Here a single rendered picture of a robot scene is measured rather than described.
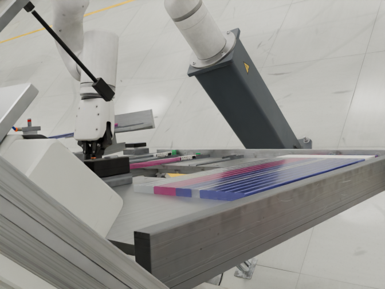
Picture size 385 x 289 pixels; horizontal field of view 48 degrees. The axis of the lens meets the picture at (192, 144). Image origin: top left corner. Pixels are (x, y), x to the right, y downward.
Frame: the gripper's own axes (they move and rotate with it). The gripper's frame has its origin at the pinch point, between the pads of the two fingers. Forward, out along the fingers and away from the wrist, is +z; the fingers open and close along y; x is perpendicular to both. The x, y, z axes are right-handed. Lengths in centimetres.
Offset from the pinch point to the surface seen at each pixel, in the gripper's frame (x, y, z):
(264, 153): 29.5, 29.4, -4.7
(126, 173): -15.1, 29.3, 2.1
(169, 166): 11.0, 14.9, -0.2
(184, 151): 29.4, 3.3, -5.0
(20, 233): -53, 64, 5
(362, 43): 160, 8, -72
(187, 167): 11.0, 20.4, -0.1
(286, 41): 167, -40, -82
